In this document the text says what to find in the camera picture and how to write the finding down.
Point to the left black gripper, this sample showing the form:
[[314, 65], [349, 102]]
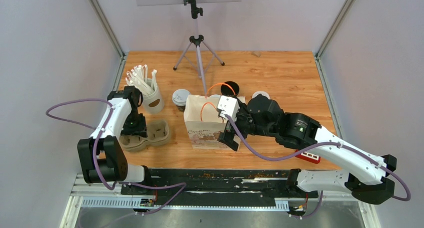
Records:
[[140, 130]]

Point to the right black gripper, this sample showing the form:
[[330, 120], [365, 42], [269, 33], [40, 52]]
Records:
[[226, 137]]

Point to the kraft paper takeout bag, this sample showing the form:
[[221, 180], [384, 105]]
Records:
[[203, 123]]

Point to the black paper cup stack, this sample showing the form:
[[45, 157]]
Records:
[[229, 88]]

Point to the black coffee cup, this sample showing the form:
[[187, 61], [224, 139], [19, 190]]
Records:
[[181, 107]]

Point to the white plastic cup lid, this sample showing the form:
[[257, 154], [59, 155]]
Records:
[[179, 97]]

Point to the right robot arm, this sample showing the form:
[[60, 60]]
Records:
[[361, 174]]

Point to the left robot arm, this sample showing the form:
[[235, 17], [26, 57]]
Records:
[[101, 155]]

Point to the pulp cup carrier tray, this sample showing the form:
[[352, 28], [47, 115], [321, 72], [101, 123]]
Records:
[[158, 134]]

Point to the white straw holder cup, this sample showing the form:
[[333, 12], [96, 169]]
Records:
[[152, 102]]

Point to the bundle of wrapped straws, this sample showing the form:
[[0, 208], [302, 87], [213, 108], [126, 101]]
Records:
[[138, 77]]

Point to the red grid block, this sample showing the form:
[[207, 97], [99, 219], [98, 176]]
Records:
[[307, 156]]

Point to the silver tripod stand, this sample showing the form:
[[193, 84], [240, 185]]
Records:
[[197, 40]]

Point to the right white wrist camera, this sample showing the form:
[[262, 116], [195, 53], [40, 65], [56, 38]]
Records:
[[228, 106]]

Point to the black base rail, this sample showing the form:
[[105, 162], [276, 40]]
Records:
[[219, 187]]

